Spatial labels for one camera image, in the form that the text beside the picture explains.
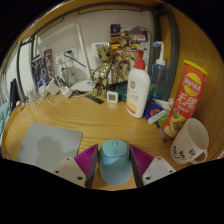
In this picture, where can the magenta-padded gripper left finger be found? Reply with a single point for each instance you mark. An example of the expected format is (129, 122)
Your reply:
(71, 170)

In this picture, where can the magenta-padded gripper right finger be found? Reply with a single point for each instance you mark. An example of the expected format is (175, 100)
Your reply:
(156, 170)

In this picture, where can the light blue computer mouse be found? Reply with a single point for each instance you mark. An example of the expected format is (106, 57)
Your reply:
(115, 165)

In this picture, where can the dark pen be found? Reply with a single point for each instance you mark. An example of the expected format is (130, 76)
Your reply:
(161, 131)

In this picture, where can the white mug with print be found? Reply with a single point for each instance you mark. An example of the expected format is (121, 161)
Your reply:
(188, 140)

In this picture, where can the small blue pack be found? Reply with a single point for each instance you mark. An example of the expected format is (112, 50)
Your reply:
(154, 112)

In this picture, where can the white lotion bottle red pump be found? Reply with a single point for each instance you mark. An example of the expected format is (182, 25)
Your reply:
(138, 93)

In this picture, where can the orange chips can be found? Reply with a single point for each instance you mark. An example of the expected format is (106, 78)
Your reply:
(186, 96)

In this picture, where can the small white square clock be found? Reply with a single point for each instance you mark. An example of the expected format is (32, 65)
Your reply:
(112, 97)

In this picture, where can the white desk lamp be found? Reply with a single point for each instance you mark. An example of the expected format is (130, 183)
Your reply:
(83, 86)

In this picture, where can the white charger block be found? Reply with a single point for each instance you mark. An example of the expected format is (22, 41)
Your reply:
(52, 86)

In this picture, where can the clear plastic container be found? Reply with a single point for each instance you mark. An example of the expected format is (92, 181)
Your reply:
(32, 94)

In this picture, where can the dark green round container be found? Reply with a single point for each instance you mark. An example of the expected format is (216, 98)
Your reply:
(122, 91)

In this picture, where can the blue bottle white nozzle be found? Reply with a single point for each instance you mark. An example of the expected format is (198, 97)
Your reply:
(159, 78)

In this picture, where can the black bag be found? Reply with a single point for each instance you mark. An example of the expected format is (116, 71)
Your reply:
(13, 95)

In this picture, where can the blue robot model box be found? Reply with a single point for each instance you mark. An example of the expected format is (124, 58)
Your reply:
(43, 66)

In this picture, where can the brown tree creature figurine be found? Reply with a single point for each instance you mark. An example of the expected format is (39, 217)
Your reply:
(104, 66)

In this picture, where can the colourful model kit box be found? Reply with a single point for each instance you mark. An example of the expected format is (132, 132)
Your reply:
(131, 33)

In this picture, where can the wooden shelf unit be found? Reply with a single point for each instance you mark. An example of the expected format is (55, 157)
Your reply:
(100, 6)

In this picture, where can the white wall socket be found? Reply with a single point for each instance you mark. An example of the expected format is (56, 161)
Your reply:
(70, 56)

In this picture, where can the black metal shelf frame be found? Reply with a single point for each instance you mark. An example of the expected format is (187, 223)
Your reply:
(173, 50)

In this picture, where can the white wall box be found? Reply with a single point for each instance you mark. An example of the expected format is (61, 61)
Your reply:
(96, 50)

